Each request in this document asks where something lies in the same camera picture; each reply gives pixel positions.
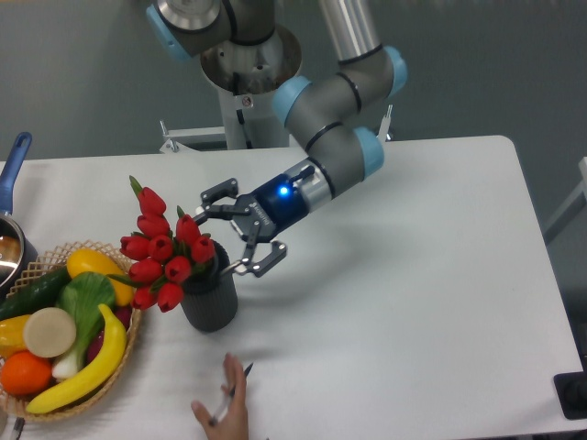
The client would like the green cucumber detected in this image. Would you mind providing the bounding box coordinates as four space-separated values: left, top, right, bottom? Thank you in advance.
1 267 71 320

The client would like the black device at table edge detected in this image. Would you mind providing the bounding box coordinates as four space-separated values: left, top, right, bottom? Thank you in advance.
553 371 586 420

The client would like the white frame at right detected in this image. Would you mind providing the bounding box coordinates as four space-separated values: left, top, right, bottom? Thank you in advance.
542 157 586 246

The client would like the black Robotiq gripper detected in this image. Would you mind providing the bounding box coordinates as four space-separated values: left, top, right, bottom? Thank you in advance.
193 172 314 279

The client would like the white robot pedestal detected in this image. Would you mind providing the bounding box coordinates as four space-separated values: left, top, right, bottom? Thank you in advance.
161 25 302 152

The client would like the green bok choy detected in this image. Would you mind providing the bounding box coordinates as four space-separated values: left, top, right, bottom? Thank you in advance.
52 271 116 381

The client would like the person's hand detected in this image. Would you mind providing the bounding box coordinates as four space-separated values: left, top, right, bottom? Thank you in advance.
191 353 249 439

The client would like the red tulip bouquet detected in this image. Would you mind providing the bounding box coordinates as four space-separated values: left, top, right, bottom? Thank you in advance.
109 176 218 313

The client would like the pen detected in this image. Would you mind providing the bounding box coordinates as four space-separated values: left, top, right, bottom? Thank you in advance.
208 362 254 426

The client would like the beige round disc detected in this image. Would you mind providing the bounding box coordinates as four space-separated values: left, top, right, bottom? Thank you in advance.
23 307 77 358

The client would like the woven wicker basket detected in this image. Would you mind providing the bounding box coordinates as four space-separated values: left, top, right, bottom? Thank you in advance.
1 240 142 423

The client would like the blue handled saucepan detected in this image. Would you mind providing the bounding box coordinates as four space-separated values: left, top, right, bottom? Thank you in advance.
1 132 38 302

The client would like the dark grey ribbed vase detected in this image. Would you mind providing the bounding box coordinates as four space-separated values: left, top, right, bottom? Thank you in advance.
181 242 238 333

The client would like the yellow banana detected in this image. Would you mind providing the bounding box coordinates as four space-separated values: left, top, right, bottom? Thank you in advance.
26 303 127 414

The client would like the orange fruit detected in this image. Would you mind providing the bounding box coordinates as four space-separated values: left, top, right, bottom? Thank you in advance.
1 351 52 396

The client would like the yellow bell pepper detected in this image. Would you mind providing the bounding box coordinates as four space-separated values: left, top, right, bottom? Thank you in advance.
0 314 30 359

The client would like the purple red vegetable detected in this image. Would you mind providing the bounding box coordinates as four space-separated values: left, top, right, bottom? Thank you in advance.
85 306 132 364

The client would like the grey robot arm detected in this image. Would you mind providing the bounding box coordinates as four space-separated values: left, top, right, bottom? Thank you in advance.
146 1 407 276

